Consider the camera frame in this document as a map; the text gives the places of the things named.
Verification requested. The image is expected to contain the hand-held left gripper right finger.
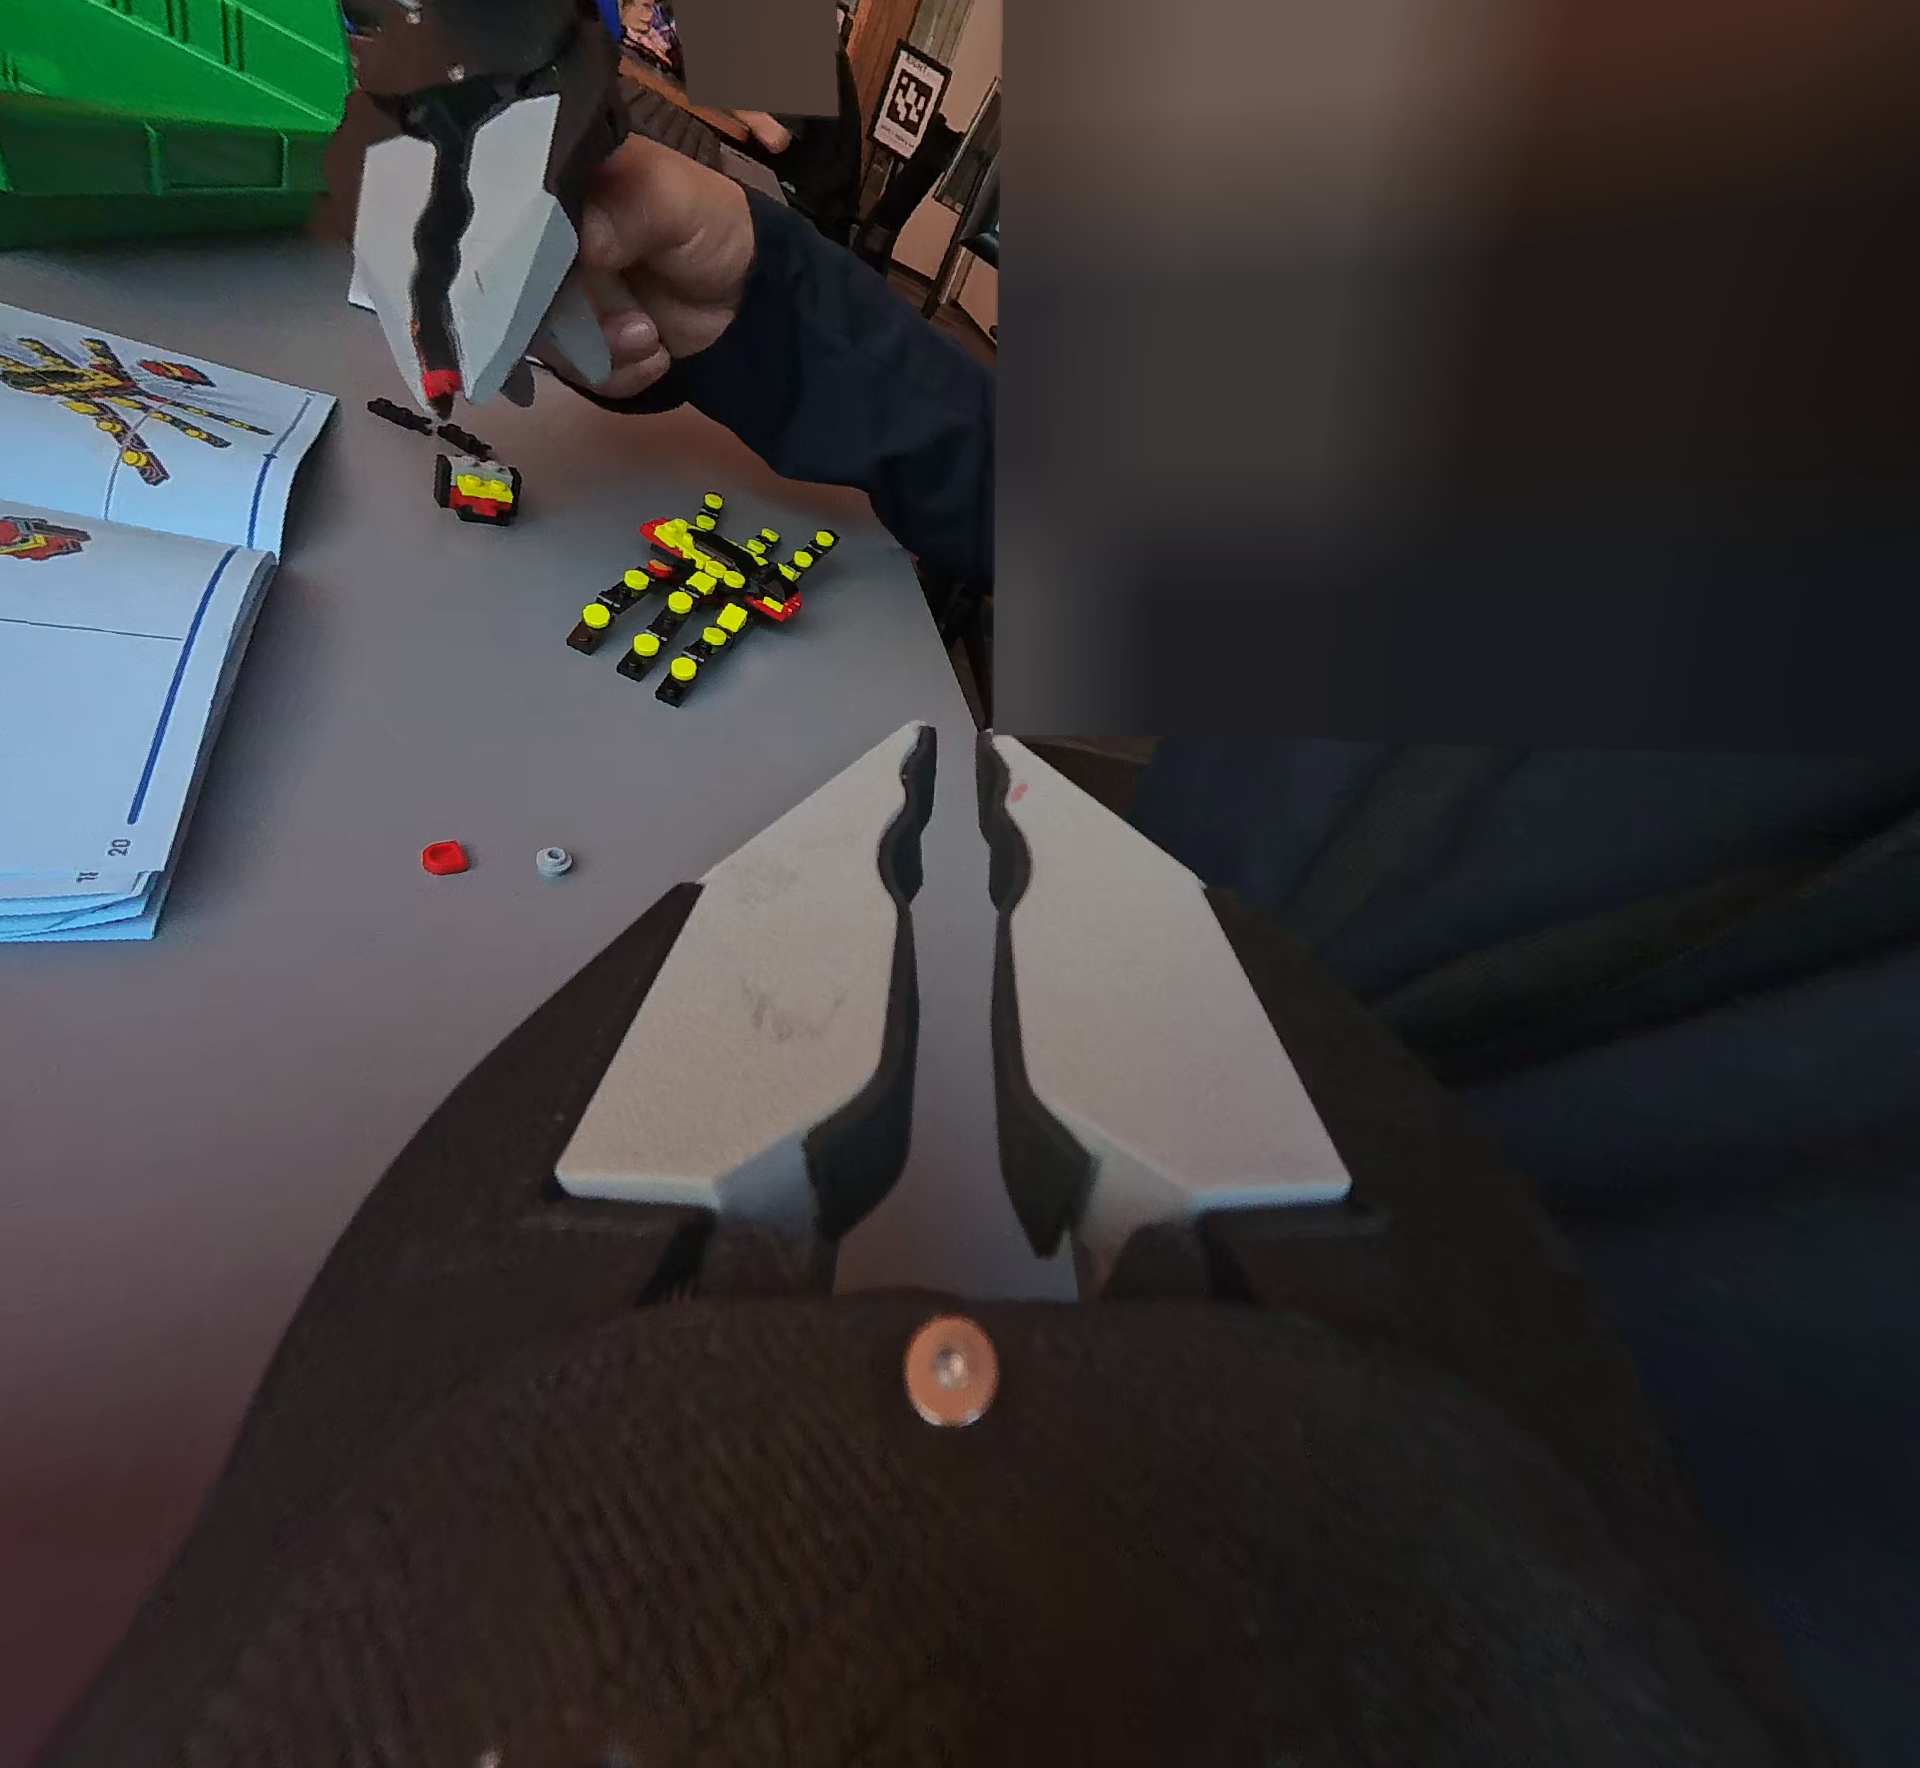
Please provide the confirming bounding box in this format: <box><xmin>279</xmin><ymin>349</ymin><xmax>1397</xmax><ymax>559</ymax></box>
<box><xmin>975</xmin><ymin>729</ymin><xmax>1355</xmax><ymax>1262</ymax></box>

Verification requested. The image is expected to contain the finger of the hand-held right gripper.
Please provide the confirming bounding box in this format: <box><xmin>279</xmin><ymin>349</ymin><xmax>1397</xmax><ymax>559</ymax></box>
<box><xmin>440</xmin><ymin>91</ymin><xmax>579</xmax><ymax>408</ymax></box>
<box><xmin>348</xmin><ymin>132</ymin><xmax>457</xmax><ymax>400</ymax></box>

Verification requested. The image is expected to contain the black yellow lego spider body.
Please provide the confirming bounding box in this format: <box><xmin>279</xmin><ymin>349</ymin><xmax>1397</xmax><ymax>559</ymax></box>
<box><xmin>563</xmin><ymin>490</ymin><xmax>840</xmax><ymax>709</ymax></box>

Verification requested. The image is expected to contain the black white marker sign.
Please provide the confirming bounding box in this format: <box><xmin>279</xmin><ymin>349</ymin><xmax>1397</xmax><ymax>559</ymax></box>
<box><xmin>865</xmin><ymin>41</ymin><xmax>953</xmax><ymax>162</ymax></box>

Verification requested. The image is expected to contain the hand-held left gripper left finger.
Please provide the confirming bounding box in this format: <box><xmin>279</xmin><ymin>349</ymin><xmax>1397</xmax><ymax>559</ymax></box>
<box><xmin>553</xmin><ymin>722</ymin><xmax>939</xmax><ymax>1244</ymax></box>

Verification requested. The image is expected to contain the person's right hand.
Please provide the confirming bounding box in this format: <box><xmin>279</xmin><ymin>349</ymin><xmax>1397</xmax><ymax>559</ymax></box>
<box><xmin>576</xmin><ymin>130</ymin><xmax>758</xmax><ymax>399</ymax></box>

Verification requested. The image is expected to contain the black lego link strip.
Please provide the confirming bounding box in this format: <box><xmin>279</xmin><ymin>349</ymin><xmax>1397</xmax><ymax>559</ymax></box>
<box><xmin>366</xmin><ymin>396</ymin><xmax>494</xmax><ymax>459</ymax></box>

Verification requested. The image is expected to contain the green plastic bin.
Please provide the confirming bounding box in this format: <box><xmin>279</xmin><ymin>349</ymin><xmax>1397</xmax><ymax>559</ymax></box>
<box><xmin>0</xmin><ymin>0</ymin><xmax>354</xmax><ymax>253</ymax></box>

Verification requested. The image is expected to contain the lego instruction booklet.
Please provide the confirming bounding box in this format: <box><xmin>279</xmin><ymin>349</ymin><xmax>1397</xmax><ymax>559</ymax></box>
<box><xmin>0</xmin><ymin>301</ymin><xmax>337</xmax><ymax>942</ymax></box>

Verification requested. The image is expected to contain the person's right forearm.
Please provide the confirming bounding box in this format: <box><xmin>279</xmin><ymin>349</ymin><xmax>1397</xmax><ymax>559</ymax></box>
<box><xmin>644</xmin><ymin>190</ymin><xmax>999</xmax><ymax>601</ymax></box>

